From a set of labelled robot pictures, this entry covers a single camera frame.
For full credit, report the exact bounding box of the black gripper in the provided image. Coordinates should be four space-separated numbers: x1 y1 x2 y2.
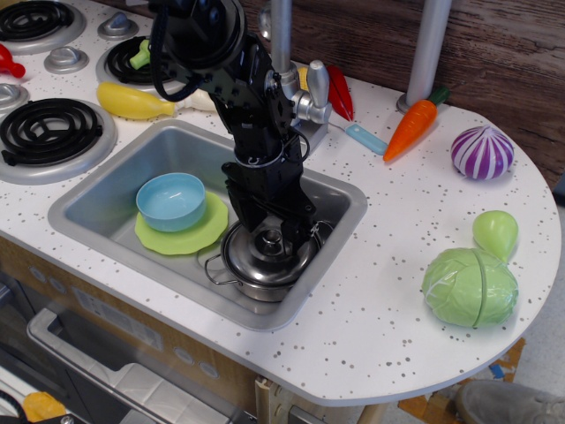
222 152 317 253

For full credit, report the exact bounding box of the steel pot lid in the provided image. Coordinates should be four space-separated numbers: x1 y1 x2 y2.
221 216 321 288

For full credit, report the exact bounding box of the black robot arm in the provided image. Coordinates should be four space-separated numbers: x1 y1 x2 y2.
149 1 316 254

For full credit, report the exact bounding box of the stainless steel pot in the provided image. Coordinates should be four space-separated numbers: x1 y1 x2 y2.
204 221 334 302

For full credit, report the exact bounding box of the green plastic plate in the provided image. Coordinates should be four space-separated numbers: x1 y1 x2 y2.
134 192 229 255

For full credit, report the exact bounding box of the light blue plastic bowl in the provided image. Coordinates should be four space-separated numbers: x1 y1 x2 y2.
136 172 207 232

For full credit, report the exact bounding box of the silver toy faucet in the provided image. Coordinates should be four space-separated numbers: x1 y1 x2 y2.
258 0 333 154

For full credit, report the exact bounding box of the cream plastic jug bottle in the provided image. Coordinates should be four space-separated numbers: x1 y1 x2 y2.
175 89 216 111

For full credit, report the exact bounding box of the red toy chili pepper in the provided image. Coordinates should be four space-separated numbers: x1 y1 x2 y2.
327 65 354 121

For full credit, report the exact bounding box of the yellow toy corn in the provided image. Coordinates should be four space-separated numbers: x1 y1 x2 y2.
298 67 309 92

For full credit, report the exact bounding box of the grey toy sink basin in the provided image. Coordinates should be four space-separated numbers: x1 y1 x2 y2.
49 121 367 330

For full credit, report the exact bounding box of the orange toy carrot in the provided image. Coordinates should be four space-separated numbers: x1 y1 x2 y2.
383 87 451 162

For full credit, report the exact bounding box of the green toy cabbage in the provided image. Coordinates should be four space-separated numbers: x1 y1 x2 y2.
421 248 519 328

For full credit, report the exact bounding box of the green toy broccoli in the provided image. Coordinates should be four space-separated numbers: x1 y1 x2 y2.
129 39 151 71

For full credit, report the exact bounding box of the purple toy onion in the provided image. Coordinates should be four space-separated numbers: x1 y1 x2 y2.
450 125 515 180

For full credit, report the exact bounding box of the green toy pear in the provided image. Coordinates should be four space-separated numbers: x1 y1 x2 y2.
472 210 519 262

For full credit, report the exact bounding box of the toy oven door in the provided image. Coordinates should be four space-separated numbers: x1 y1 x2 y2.
1 276 255 423

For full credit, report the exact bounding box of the silver vertical pole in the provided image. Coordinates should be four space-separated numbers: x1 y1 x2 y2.
396 0 452 113

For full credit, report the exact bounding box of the black burner back right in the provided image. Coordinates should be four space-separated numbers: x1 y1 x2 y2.
95 36 159 97

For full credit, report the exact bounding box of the black burner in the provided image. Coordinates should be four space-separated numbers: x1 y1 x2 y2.
1 1 87 56
95 36 159 97
1 98 117 185

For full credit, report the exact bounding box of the black burner front left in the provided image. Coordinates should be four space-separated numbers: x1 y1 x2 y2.
1 98 117 185

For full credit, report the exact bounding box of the silver stove knob top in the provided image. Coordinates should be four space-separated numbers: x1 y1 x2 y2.
97 12 139 41

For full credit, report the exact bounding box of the silver stove knob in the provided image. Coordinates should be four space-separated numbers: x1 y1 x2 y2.
43 46 89 74
97 12 139 41
0 83 29 115

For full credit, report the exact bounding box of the silver stove knob middle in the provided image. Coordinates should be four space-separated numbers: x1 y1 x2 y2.
43 46 89 74

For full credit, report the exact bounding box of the silver stove knob left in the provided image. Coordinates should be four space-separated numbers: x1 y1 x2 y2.
0 83 29 115

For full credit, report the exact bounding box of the yellow cloth object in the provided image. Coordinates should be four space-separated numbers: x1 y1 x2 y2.
22 391 67 423

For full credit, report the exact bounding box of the red toy bottle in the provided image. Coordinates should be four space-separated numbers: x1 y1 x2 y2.
0 44 26 79

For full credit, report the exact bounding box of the black burner back left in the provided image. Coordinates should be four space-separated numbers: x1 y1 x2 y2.
1 1 87 56

